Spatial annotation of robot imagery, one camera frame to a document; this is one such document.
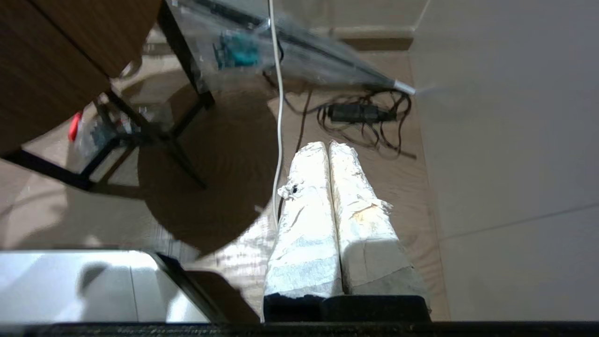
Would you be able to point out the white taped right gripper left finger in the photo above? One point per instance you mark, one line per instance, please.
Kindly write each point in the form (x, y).
(304, 234)

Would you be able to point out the round wooden side table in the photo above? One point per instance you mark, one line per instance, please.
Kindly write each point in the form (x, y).
(56, 56)

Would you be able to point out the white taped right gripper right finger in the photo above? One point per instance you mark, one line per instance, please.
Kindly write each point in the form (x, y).
(369, 252)

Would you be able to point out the clear bottle teal label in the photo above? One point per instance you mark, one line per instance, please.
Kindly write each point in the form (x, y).
(238, 54)

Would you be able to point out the clear bottle red cap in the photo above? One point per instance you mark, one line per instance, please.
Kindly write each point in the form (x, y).
(91, 138)

